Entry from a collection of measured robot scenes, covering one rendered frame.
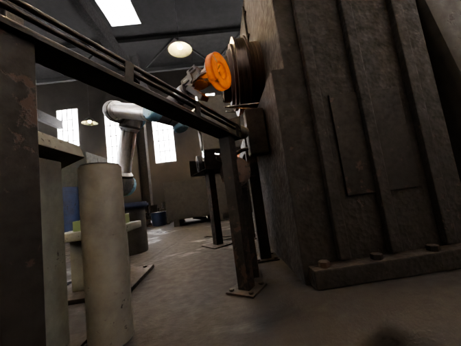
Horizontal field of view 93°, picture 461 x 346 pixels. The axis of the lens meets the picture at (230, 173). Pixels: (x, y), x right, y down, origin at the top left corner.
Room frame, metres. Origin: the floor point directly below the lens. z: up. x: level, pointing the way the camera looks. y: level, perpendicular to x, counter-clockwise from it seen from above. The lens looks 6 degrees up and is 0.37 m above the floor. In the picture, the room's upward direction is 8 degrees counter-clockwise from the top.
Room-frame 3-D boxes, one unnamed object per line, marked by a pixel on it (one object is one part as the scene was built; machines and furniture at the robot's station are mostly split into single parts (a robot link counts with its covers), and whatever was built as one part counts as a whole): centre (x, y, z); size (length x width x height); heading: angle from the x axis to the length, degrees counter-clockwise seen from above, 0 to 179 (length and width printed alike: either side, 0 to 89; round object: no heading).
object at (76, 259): (1.19, 0.73, 0.13); 0.40 x 0.40 x 0.26; 5
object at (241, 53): (1.35, -0.14, 1.11); 0.47 x 0.06 x 0.47; 3
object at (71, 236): (1.19, 0.73, 0.28); 0.32 x 0.32 x 0.04; 5
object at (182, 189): (4.06, 0.67, 0.39); 1.03 x 0.83 x 0.79; 97
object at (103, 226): (0.68, 0.41, 0.26); 0.12 x 0.12 x 0.52
